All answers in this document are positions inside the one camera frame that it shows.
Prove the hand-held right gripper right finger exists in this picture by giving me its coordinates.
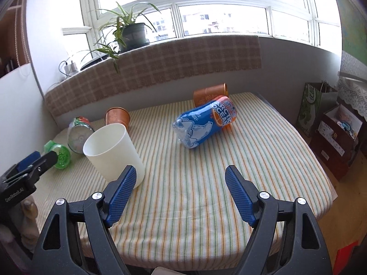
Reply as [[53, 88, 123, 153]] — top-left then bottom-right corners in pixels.
[[224, 165, 333, 275]]

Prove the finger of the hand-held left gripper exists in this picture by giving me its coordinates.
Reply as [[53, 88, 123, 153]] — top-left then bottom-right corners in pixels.
[[0, 151, 59, 184], [16, 151, 41, 173]]

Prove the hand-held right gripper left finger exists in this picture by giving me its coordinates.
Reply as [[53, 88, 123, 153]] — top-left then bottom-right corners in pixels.
[[31, 165, 137, 275]]

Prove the copper cup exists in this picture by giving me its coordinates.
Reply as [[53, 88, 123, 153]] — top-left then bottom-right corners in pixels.
[[105, 107, 131, 134], [193, 83, 230, 107]]

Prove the white cup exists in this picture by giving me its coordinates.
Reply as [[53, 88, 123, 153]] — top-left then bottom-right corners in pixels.
[[83, 123, 145, 189]]

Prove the person's left hand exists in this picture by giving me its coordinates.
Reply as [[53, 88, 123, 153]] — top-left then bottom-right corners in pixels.
[[20, 196, 39, 237]]

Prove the green plastic bottle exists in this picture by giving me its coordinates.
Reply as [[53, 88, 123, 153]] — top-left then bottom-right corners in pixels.
[[43, 140, 72, 170]]

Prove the clear bottle red green label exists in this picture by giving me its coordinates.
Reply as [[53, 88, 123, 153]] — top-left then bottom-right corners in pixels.
[[67, 116, 95, 154]]

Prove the striped cloth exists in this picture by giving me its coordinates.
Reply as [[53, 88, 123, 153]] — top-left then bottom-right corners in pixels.
[[31, 92, 338, 264]]

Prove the blue plastic bottle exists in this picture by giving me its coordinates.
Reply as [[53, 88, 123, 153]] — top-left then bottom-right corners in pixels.
[[172, 95, 239, 150]]

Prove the white charger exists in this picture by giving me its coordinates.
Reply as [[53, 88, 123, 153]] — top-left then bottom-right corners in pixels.
[[64, 60, 80, 77]]

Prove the brown cardboard box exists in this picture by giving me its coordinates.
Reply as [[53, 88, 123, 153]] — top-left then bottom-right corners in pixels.
[[310, 104, 362, 182]]

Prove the green paper bag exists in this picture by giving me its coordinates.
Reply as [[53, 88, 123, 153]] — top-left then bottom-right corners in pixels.
[[296, 82, 339, 138]]

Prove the red box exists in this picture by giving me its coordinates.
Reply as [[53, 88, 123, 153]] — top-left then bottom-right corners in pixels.
[[333, 246, 359, 275]]

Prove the plaid cloth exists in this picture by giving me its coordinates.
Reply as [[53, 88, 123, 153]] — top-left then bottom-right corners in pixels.
[[44, 36, 263, 121]]

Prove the white lace cloth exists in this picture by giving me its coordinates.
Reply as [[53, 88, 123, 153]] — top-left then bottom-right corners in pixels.
[[335, 73, 367, 118]]

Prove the potted plant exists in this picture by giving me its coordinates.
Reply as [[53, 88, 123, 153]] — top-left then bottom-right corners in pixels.
[[73, 1, 161, 74]]

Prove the white window frame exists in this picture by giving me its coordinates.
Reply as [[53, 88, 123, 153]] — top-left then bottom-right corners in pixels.
[[61, 0, 342, 55]]

